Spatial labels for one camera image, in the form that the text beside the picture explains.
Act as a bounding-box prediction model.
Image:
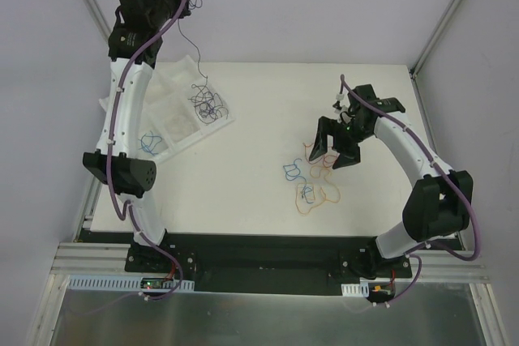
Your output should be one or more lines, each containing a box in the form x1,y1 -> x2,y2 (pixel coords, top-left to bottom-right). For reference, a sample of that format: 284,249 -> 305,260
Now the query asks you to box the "purple thin wire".
177,0 -> 209,83

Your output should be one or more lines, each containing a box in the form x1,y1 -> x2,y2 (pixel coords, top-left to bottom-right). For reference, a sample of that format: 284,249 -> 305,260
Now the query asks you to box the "blue thin wire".
138,130 -> 165,156
283,157 -> 315,204

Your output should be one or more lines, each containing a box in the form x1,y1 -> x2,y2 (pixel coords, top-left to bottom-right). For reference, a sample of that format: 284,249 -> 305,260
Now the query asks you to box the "dark thin wire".
188,83 -> 229,125

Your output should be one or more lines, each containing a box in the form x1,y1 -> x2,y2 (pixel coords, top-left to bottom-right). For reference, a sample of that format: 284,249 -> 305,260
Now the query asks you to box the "clear thin wire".
163,114 -> 197,136

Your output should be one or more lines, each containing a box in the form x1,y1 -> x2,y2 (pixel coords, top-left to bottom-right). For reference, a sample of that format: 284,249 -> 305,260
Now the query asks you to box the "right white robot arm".
308,83 -> 474,277

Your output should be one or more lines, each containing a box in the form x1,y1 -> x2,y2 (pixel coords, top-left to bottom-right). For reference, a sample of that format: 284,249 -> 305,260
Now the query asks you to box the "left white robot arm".
83,0 -> 191,272

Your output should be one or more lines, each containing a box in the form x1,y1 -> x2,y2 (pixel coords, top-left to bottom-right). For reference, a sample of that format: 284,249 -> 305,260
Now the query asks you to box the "white foam compartment tray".
113,55 -> 234,164

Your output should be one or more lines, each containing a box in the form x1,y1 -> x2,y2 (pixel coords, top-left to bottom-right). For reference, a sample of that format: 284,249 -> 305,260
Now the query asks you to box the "right white cable duct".
341,282 -> 370,298

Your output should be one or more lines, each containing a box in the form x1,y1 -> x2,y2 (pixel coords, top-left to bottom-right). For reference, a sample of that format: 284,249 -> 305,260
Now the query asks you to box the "white cable duct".
341,282 -> 370,298
68,276 -> 195,293

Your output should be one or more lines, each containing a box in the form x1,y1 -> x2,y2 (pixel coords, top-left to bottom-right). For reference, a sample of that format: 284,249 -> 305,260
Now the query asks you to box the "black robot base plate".
124,233 -> 411,296

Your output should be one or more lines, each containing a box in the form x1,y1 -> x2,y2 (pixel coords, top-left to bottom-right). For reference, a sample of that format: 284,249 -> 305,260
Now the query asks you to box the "right aluminium frame post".
410,0 -> 465,79

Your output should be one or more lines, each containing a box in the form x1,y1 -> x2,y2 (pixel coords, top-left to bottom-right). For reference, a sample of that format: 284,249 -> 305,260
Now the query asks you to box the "left white cable duct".
68,276 -> 195,293

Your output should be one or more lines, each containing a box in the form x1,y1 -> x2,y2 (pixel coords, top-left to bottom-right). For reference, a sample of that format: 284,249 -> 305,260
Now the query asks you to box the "aluminium front rail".
50,242 -> 491,284

